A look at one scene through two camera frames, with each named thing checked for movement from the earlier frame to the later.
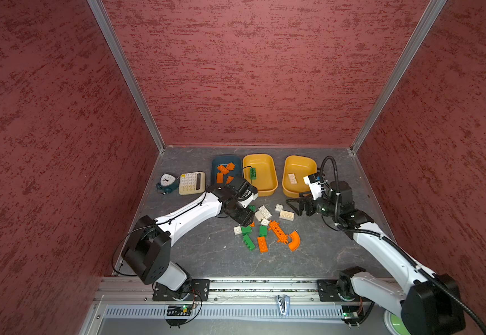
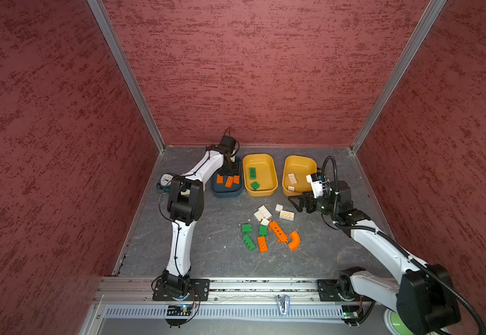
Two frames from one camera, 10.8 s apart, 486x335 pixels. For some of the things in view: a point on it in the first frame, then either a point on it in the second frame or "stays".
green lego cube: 246,230 stays
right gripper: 301,202 stays
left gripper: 245,218 -> 237,169
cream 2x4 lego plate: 286,215 stays
